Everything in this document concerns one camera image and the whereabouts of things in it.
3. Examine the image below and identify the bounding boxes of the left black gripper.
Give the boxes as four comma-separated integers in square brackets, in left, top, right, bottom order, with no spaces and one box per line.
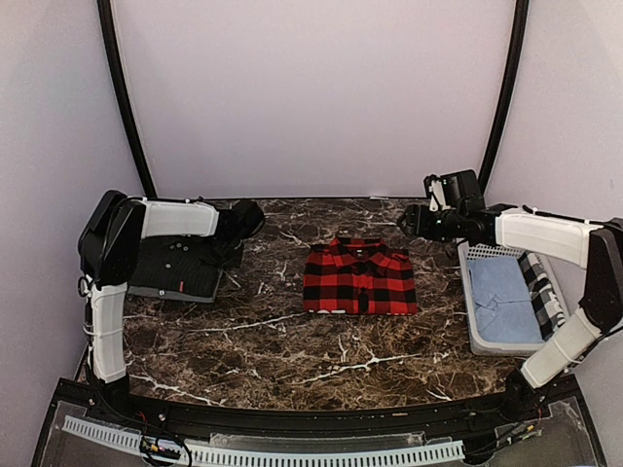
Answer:
[200,233,244,269]

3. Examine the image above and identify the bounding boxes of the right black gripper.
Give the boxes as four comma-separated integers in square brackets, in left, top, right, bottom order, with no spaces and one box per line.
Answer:
[397,204,465,243]

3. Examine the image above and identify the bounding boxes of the black pinstripe shirt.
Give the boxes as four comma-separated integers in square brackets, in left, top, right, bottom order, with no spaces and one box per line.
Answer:
[128,236,220,283]

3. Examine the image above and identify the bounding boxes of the grey shirt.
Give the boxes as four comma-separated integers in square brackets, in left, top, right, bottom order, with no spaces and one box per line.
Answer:
[128,269,223,304]

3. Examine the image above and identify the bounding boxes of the red black plaid shirt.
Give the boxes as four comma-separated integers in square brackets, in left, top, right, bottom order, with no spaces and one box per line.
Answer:
[303,236,418,316]

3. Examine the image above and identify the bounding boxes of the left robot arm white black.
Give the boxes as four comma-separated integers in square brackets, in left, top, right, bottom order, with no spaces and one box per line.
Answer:
[78,190,265,384]

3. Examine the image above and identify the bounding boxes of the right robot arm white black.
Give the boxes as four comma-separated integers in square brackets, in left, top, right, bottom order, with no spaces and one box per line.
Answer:
[397,169,622,422]

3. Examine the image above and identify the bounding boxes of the white plastic laundry basket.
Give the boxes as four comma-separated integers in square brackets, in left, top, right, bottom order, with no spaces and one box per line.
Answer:
[458,243,568,357]

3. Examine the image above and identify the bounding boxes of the light blue folded shirt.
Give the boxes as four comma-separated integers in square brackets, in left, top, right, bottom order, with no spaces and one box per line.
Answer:
[467,256,543,344]

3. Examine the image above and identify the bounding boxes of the black white checked shirt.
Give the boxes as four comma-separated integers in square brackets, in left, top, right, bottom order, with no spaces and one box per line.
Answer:
[518,252,567,341]

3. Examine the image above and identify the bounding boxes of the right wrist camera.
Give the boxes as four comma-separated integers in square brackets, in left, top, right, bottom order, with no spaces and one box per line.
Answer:
[423,174,447,212]

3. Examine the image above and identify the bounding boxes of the white slotted cable duct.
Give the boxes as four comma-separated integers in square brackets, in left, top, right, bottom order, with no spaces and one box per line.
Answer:
[61,415,465,466]

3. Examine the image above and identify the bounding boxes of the black curved front rail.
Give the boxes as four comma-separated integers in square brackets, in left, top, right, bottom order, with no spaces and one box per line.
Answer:
[76,387,514,439]

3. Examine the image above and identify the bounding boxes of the right black frame post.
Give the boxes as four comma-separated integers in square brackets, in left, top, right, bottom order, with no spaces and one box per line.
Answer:
[478,0,530,193]

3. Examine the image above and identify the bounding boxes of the black frame post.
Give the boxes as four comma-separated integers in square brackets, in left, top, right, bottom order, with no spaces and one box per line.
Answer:
[478,0,530,193]
[96,0,157,198]

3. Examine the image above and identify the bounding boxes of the left black frame post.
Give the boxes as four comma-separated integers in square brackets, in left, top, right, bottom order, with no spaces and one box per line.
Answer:
[96,0,157,198]

